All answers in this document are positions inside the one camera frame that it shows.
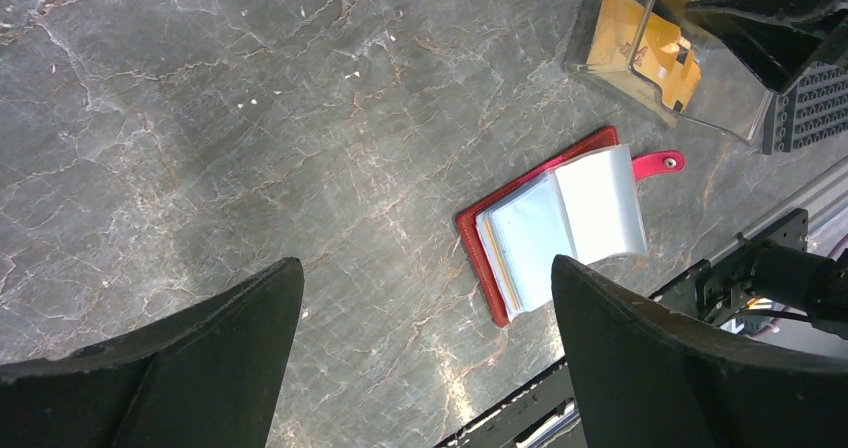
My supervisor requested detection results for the gold card stack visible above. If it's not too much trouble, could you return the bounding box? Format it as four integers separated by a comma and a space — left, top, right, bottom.
586, 0, 701, 114

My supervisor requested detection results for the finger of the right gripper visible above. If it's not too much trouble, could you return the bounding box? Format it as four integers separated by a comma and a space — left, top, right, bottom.
684, 0, 847, 94

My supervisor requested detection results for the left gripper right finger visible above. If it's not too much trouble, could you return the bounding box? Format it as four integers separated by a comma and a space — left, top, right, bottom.
551, 255, 847, 447

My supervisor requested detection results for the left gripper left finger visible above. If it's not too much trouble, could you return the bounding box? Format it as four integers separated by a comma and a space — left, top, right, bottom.
1, 258, 304, 447

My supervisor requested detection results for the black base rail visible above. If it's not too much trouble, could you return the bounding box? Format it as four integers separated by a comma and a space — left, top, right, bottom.
433, 207, 811, 448

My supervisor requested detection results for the tiered acrylic card stand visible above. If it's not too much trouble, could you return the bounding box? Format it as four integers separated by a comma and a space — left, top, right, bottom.
563, 0, 772, 145

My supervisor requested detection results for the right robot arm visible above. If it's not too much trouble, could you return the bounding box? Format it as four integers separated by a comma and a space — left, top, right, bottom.
652, 0, 847, 337

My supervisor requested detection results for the grey studded baseplate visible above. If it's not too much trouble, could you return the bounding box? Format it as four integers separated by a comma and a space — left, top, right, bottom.
762, 62, 847, 155

